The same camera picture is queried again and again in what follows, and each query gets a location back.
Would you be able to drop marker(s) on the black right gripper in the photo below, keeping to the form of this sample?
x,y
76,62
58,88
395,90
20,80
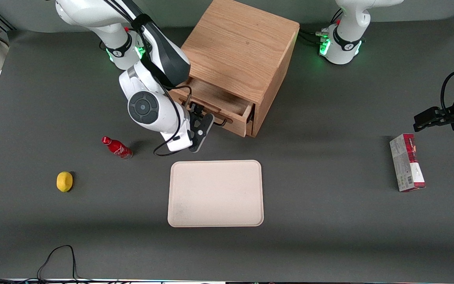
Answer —
x,y
196,110

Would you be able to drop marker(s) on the wooden drawer with slide rails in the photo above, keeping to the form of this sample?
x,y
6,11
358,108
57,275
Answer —
x,y
227,103

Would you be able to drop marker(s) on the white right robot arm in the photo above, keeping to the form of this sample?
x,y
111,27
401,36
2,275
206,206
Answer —
x,y
164,120

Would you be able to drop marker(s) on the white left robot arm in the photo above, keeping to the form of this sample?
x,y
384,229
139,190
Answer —
x,y
345,47

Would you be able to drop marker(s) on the wooden drawer cabinet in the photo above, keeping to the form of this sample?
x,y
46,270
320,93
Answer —
x,y
239,43

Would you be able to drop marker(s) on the red and white carton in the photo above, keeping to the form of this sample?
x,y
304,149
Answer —
x,y
406,161

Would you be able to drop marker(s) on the beige plastic tray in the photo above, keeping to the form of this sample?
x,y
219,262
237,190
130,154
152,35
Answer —
x,y
215,193

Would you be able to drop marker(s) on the red cola bottle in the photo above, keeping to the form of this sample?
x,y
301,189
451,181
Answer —
x,y
117,148

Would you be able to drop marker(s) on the yellow lemon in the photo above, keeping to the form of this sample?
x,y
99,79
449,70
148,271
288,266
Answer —
x,y
64,182

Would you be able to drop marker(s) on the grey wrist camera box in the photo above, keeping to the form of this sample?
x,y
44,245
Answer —
x,y
201,134

